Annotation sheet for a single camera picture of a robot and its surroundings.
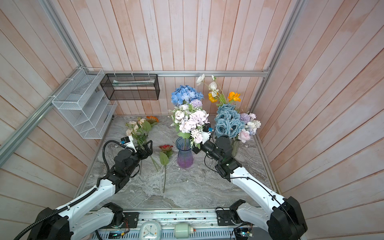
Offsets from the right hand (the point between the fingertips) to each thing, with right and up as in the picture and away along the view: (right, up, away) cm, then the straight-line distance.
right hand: (188, 133), depth 70 cm
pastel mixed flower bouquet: (+32, +4, +5) cm, 33 cm away
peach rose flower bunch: (-36, +2, +36) cm, 51 cm away
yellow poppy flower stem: (+17, +19, +10) cm, 27 cm away
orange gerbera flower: (-28, +9, +40) cm, 50 cm away
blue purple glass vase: (-2, -16, +23) cm, 28 cm away
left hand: (-23, -7, +11) cm, 26 cm away
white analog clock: (-18, -46, -2) cm, 49 cm away
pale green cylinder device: (-2, -42, -7) cm, 43 cm away
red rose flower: (-15, -14, +24) cm, 32 cm away
